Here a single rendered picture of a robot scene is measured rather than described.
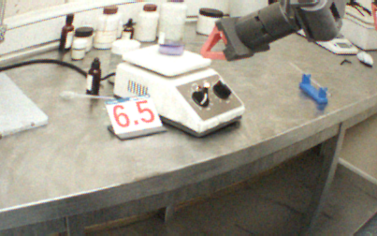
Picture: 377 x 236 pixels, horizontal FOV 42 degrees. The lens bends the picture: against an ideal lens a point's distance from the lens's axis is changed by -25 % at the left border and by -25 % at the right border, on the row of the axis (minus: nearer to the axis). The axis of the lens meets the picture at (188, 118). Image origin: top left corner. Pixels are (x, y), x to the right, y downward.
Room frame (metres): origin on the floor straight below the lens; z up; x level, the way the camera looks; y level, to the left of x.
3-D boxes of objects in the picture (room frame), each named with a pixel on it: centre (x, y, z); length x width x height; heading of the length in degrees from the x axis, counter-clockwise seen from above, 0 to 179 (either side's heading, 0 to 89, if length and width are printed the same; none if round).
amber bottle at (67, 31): (1.33, 0.33, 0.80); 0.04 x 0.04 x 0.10
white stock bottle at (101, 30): (1.37, 0.23, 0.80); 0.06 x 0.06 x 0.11
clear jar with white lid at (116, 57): (1.14, 0.14, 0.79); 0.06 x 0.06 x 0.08
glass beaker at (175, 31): (1.07, 0.05, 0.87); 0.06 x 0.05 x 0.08; 155
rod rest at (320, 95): (1.24, -0.28, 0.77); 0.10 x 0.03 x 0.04; 27
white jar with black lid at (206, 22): (1.59, -0.02, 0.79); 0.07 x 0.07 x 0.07
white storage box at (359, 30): (2.13, -0.67, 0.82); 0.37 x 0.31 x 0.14; 135
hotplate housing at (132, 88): (1.04, 0.03, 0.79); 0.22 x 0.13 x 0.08; 55
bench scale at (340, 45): (1.85, -0.44, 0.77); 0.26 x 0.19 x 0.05; 40
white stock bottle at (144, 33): (1.45, 0.13, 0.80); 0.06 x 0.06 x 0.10
